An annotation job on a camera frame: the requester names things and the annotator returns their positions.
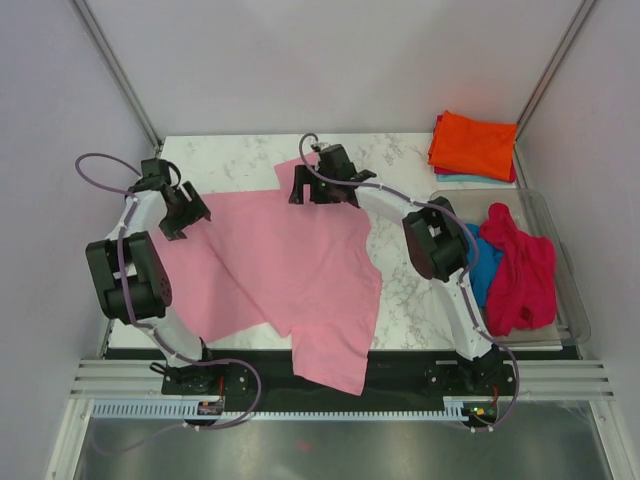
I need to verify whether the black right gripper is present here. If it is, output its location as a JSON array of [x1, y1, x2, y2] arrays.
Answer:
[[290, 165, 339, 205]]

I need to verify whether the pink t shirt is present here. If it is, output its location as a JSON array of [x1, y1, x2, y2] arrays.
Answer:
[[153, 161, 382, 395]]

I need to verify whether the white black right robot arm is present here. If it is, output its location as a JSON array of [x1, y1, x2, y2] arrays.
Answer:
[[289, 163, 520, 395]]

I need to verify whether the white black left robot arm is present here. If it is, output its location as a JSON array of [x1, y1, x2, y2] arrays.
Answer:
[[85, 180, 220, 396]]

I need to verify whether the teal folded t shirt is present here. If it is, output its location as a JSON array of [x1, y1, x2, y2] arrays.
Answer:
[[436, 174, 501, 184]]

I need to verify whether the orange folded t shirt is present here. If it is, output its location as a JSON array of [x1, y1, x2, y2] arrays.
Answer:
[[427, 110, 518, 181]]

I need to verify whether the blue crumpled t shirt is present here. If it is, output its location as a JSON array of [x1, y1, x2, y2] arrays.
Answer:
[[466, 223, 503, 308]]

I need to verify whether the crimson crumpled t shirt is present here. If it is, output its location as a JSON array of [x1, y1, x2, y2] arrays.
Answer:
[[480, 203, 557, 337]]

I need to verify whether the clear plastic bin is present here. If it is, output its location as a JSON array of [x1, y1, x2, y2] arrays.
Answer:
[[431, 188, 590, 350]]

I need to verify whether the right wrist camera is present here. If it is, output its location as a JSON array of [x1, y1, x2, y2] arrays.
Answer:
[[313, 144, 351, 170]]

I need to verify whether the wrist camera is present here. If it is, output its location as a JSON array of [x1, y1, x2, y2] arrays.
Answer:
[[313, 144, 351, 170], [141, 158, 181, 184]]

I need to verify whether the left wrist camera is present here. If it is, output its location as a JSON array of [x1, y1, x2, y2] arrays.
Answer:
[[141, 158, 181, 184]]

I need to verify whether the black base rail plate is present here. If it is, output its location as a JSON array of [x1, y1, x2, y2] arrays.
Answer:
[[107, 349, 512, 412]]

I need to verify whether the aluminium front frame rail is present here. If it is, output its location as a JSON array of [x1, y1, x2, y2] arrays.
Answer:
[[71, 360, 614, 401]]

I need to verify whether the left aluminium frame post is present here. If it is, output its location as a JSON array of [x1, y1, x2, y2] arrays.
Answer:
[[69, 0, 163, 153]]

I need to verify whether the aluminium frame post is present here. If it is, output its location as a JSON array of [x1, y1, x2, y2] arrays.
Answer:
[[69, 0, 163, 153], [514, 0, 600, 144]]

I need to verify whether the white slotted cable duct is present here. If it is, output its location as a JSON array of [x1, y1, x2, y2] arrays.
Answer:
[[91, 399, 495, 422]]

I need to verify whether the right aluminium frame post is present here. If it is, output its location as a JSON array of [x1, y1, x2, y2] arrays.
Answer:
[[514, 0, 600, 144]]

